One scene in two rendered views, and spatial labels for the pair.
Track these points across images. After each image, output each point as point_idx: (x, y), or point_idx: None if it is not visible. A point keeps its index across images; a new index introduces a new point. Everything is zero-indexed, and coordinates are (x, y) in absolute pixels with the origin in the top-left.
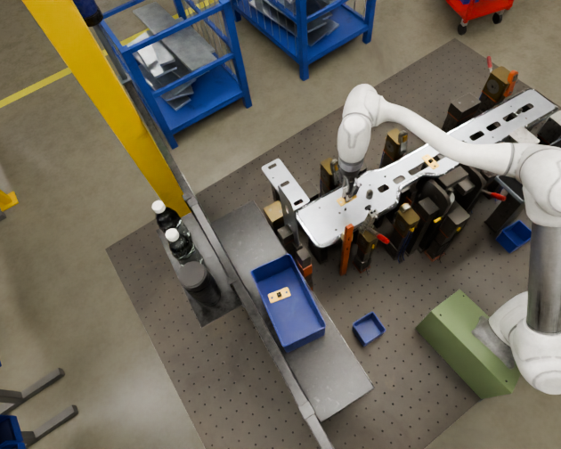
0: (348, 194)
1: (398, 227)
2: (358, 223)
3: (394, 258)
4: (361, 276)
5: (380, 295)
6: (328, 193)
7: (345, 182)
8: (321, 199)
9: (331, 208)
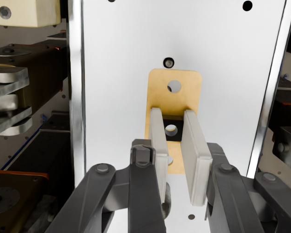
0: (130, 157)
1: (16, 184)
2: (87, 94)
3: (51, 114)
4: (54, 28)
5: None
6: (273, 82)
7: (221, 230)
8: (273, 43)
9: (209, 50)
